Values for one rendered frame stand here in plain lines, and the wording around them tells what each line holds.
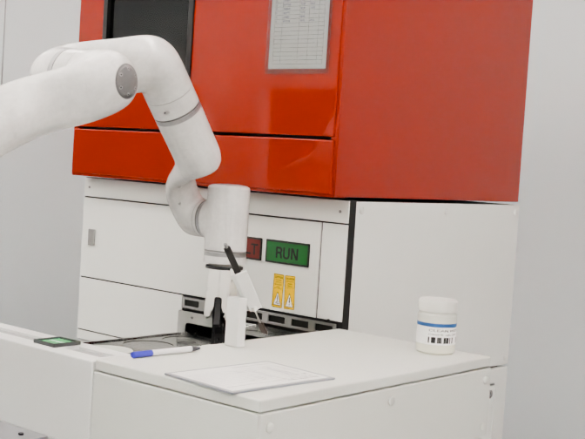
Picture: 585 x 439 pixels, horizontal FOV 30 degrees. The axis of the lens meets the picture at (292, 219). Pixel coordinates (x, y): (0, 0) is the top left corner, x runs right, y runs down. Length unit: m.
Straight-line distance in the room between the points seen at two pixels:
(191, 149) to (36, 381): 0.51
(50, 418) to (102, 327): 0.88
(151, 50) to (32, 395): 0.62
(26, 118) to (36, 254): 3.62
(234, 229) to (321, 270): 0.21
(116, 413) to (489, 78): 1.30
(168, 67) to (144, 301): 0.78
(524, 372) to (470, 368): 1.74
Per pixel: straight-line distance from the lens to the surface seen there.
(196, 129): 2.02
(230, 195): 2.12
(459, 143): 2.49
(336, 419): 1.63
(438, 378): 1.85
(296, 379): 1.63
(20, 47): 5.53
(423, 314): 1.96
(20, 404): 1.90
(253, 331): 2.32
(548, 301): 3.60
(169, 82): 1.97
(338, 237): 2.18
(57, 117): 1.80
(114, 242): 2.64
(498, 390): 2.77
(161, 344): 2.27
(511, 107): 2.69
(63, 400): 1.80
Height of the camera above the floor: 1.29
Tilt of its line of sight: 3 degrees down
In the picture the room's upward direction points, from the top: 4 degrees clockwise
